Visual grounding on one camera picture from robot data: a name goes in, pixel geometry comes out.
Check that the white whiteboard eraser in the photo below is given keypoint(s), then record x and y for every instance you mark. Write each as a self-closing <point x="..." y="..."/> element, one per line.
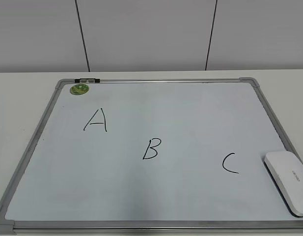
<point x="287" y="171"/>

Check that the white magnetic whiteboard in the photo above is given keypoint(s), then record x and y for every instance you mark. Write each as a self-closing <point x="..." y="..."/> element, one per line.
<point x="151" y="155"/>

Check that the green round magnet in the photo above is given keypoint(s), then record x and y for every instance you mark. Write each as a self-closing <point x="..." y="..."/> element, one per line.
<point x="79" y="89"/>

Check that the black marker holder clip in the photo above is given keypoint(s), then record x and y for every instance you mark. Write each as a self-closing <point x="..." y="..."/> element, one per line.
<point x="87" y="80"/>

